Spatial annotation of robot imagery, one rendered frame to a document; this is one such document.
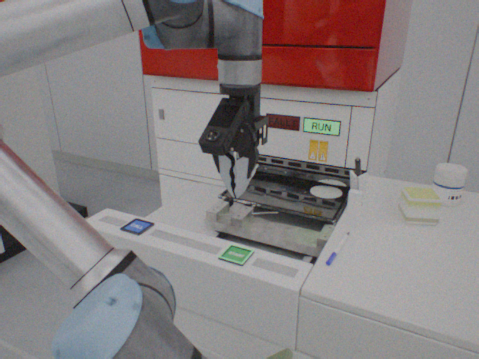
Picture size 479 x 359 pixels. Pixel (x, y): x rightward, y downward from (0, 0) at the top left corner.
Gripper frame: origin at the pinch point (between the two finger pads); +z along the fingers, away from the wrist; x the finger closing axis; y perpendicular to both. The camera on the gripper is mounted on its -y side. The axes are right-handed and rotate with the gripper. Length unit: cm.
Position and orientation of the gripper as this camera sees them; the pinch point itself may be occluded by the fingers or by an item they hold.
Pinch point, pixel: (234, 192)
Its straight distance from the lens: 73.6
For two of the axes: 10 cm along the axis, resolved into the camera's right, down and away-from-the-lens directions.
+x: -8.9, -1.8, 4.2
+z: 0.0, 9.2, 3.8
